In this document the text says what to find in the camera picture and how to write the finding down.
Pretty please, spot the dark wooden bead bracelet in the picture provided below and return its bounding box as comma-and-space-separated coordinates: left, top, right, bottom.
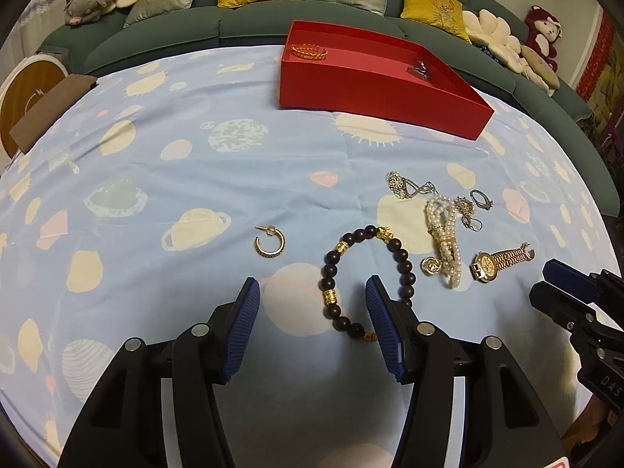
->
318, 225, 416, 343

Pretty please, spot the red wall banner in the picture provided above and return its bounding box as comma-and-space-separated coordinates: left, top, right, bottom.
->
575, 10, 617, 98

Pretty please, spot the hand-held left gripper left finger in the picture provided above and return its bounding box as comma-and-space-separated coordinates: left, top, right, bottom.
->
57, 277, 261, 468

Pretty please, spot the silver pendant necklace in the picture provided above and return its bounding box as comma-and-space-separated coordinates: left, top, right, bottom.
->
386, 170, 436, 200

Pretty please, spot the red cardboard box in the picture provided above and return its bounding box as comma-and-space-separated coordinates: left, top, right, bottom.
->
279, 20, 495, 141

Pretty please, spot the amber bead bracelet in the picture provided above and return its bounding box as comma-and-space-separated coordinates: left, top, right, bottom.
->
291, 44, 328, 62

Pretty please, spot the red monkey plush toy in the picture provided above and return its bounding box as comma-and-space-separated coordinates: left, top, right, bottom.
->
524, 5, 565, 71

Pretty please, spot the gold hoop earring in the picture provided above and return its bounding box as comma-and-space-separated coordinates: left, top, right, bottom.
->
253, 225, 287, 258

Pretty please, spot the white machine with wooden disc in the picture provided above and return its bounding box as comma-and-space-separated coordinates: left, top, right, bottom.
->
0, 53, 69, 161

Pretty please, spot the gold wristwatch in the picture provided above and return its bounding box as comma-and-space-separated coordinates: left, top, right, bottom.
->
469, 242, 537, 284

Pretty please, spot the white flower shaped cushion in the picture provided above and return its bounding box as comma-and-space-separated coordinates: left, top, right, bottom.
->
462, 9, 525, 66

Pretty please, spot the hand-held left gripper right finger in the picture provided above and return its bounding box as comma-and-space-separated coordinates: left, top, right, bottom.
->
365, 274, 576, 468

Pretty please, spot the round beige cushion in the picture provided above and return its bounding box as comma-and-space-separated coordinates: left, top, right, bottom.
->
519, 44, 561, 91

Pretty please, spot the white pearl bracelet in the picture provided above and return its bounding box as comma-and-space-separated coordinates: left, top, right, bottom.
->
425, 195, 464, 288

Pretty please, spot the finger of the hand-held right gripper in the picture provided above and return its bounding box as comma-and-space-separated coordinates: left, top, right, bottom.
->
529, 280, 593, 336
542, 259, 601, 303

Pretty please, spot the dark green sofa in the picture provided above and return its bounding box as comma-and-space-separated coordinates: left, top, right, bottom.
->
36, 0, 624, 220

